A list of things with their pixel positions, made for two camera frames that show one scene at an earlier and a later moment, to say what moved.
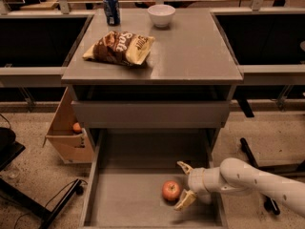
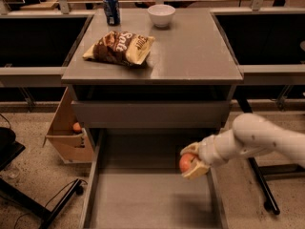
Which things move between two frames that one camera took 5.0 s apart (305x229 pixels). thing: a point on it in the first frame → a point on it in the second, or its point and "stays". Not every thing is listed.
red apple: (171, 191) → (187, 162)
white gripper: (195, 180) → (210, 152)
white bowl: (161, 14) stays
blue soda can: (112, 10) stays
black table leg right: (269, 203) stays
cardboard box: (73, 147) stays
